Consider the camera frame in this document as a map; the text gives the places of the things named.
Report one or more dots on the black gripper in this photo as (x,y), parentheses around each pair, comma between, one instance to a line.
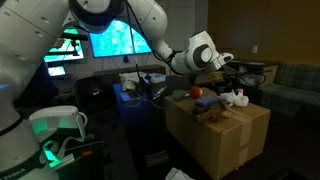
(235,71)

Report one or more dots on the blue sponge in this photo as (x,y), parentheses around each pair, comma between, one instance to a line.
(206,101)

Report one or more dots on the brown plush toy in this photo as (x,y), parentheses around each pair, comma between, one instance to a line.
(210,115)

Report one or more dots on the green cloth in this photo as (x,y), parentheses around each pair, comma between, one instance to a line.
(180,95)

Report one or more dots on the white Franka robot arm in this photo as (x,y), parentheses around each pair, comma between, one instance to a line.
(20,50)

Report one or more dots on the large cardboard box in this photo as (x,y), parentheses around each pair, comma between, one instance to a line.
(216,140)

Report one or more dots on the low wooden cabinet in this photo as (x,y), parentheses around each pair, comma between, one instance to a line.
(263,71)

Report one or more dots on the red plush ball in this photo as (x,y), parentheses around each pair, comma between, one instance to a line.
(196,92)

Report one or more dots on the green plaid sofa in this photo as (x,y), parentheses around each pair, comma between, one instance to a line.
(293,90)

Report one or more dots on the pale plastic container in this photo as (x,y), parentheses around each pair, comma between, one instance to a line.
(156,77)

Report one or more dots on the crumpled white cloth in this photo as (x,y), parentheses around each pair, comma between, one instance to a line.
(131,80)

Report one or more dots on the tablet with lit screen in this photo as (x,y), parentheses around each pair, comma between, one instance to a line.
(125,96)

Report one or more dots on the large monitor with teal image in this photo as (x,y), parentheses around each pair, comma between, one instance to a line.
(116,40)

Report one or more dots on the black office chair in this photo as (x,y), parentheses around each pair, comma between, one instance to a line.
(93,93)

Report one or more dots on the person in dark shirt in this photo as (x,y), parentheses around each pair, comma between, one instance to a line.
(60,43)

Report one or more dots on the small lit laptop screen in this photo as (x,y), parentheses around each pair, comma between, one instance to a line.
(56,70)

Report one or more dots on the yellow wrist camera box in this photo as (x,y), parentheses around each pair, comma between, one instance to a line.
(216,77)

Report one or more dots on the white wall outlet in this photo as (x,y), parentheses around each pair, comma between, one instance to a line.
(255,49)

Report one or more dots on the black camera on stand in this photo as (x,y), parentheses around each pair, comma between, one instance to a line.
(78,36)

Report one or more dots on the wall monitor with green image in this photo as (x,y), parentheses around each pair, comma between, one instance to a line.
(66,50)

